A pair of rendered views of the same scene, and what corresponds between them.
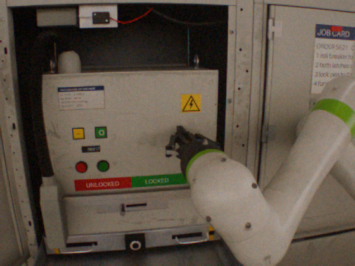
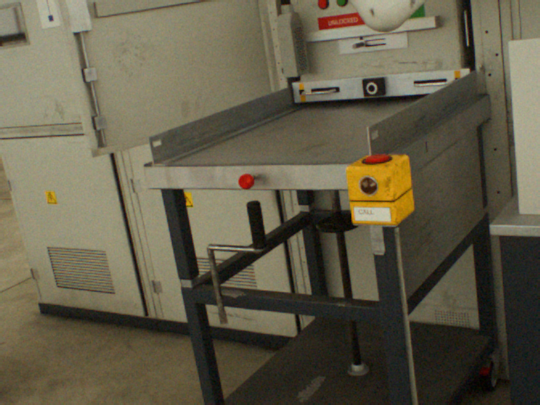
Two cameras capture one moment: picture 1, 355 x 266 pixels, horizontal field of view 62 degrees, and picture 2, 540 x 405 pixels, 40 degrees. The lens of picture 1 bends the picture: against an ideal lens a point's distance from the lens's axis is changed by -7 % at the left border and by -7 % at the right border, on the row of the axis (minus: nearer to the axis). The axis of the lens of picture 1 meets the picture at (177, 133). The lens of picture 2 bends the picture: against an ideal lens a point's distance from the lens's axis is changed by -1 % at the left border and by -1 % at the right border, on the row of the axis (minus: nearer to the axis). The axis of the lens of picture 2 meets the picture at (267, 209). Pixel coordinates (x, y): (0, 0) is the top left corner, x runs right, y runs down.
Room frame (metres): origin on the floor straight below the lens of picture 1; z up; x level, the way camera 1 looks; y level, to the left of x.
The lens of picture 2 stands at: (-0.91, -1.09, 1.18)
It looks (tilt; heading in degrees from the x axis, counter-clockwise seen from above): 16 degrees down; 45
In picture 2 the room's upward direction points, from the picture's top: 9 degrees counter-clockwise
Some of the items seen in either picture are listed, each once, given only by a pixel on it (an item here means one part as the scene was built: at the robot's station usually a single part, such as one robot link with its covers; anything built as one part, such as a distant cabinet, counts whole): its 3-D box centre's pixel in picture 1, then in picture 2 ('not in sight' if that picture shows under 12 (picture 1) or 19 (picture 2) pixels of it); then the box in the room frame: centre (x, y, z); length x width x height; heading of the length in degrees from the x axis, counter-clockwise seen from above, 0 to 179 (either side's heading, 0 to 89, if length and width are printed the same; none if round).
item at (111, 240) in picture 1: (134, 235); (378, 85); (0.83, 0.13, 0.89); 0.54 x 0.05 x 0.06; 100
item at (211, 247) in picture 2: not in sight; (238, 265); (0.13, 0.07, 0.62); 0.17 x 0.03 x 0.30; 100
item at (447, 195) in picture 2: not in sight; (345, 272); (0.50, 0.07, 0.46); 0.64 x 0.58 x 0.66; 10
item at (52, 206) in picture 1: (54, 213); (292, 44); (0.71, 0.32, 1.04); 0.08 x 0.05 x 0.17; 10
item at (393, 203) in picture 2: not in sight; (380, 190); (0.05, -0.40, 0.85); 0.08 x 0.08 x 0.10; 10
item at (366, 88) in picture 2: (135, 242); (373, 87); (0.80, 0.13, 0.90); 0.06 x 0.03 x 0.05; 100
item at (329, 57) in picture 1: (333, 59); not in sight; (0.92, -0.47, 1.43); 0.15 x 0.01 x 0.21; 100
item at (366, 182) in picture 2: not in sight; (366, 186); (0.00, -0.41, 0.87); 0.03 x 0.01 x 0.03; 100
